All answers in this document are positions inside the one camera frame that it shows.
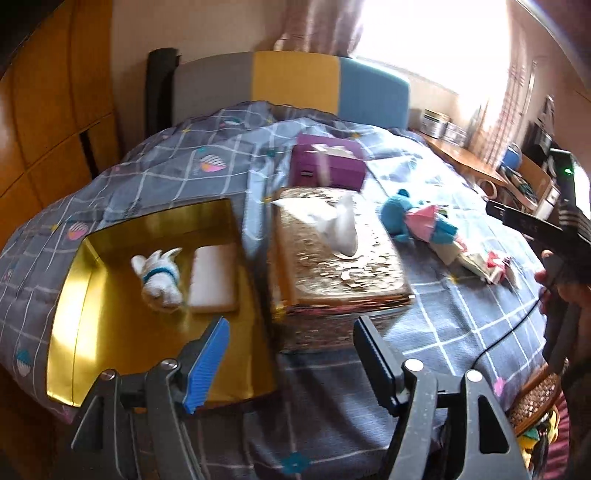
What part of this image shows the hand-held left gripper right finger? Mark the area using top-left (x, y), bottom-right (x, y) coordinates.
top-left (353, 316), bottom-right (532, 480)

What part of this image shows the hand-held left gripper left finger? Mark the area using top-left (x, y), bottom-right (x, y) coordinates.
top-left (69, 316), bottom-right (232, 480)

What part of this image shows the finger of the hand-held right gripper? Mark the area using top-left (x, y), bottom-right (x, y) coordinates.
top-left (486, 199), bottom-right (591, 243)

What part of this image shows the white plush dog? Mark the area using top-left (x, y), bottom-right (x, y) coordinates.
top-left (130, 248), bottom-right (185, 313)

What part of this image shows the gold cardboard box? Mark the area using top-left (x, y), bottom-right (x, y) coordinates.
top-left (46, 198), bottom-right (278, 409)

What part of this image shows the blue plush toy pink dress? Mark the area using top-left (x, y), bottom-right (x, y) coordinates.
top-left (379, 188), bottom-right (465, 247)

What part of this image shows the person's right hand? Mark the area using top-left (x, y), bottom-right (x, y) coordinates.
top-left (534, 249), bottom-right (591, 324)

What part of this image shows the cream cloth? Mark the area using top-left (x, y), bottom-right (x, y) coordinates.
top-left (431, 235), bottom-right (468, 267)

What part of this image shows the wooden desk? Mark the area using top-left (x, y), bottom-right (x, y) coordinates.
top-left (414, 129), bottom-right (555, 217)

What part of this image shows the gold embossed tissue box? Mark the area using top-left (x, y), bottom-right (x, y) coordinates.
top-left (268, 187), bottom-right (416, 354)

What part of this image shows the white foam pad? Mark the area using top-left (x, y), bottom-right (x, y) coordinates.
top-left (187, 244), bottom-right (242, 315)

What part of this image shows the metal tin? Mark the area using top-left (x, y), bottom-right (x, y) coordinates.
top-left (442, 122), bottom-right (469, 147)
top-left (421, 110), bottom-right (451, 139)

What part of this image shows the white tissue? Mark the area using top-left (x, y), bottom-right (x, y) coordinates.
top-left (271, 191), bottom-right (360, 257)

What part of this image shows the woven basket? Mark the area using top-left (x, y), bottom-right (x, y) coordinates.
top-left (508, 369), bottom-right (562, 437)

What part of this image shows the purple tissue box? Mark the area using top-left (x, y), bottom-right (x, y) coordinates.
top-left (290, 134), bottom-right (368, 192)

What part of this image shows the grey printed quilt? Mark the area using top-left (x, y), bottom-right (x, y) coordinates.
top-left (0, 100), bottom-right (561, 480)

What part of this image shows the grey yellow blue headboard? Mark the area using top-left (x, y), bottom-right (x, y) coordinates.
top-left (173, 50), bottom-right (411, 131)

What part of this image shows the black upright panel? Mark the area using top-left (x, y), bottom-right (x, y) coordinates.
top-left (147, 48), bottom-right (181, 132)

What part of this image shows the pink curtain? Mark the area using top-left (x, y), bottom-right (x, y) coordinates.
top-left (272, 0), bottom-right (366, 60)

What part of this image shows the wooden wardrobe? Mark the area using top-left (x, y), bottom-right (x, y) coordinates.
top-left (0, 0), bottom-right (122, 241)

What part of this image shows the black cable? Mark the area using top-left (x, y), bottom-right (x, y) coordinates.
top-left (468, 295), bottom-right (546, 371)

